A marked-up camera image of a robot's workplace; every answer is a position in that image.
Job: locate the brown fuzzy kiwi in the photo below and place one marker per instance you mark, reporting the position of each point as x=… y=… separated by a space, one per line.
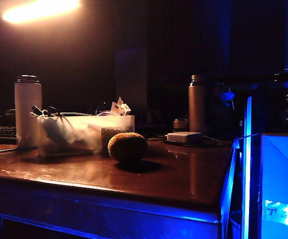
x=127 y=148

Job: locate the translucent plastic storage box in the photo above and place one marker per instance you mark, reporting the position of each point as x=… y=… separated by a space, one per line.
x=84 y=134

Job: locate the crumpled white paper slips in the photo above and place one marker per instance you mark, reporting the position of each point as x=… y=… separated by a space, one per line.
x=119 y=107

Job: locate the small round metal cup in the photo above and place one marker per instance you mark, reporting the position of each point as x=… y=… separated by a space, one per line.
x=180 y=124

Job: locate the white power adapter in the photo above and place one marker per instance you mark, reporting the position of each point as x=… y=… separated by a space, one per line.
x=184 y=137

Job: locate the dark upright background panel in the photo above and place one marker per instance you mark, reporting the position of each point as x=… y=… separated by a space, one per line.
x=131 y=74

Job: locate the brown metal thermos bottle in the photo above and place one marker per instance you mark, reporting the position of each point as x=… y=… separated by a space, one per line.
x=197 y=109

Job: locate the brown wooden desk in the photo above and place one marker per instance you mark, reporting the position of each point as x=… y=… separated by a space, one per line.
x=84 y=179

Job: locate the blue artificial flower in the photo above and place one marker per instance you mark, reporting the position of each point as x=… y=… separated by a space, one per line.
x=226 y=95

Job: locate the blue soft item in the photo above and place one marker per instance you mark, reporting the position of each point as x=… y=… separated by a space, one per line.
x=55 y=130

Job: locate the black scissors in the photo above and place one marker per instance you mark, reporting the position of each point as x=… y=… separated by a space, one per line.
x=49 y=110

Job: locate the upright glowing thin panel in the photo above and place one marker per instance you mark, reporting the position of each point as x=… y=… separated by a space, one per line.
x=247 y=161

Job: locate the white bottle with dark lid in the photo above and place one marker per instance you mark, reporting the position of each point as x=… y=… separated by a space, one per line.
x=27 y=112

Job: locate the black computer keyboard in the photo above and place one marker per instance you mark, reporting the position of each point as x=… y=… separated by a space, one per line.
x=0 y=134

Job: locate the white carton with label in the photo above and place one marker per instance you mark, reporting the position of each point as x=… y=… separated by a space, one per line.
x=282 y=174

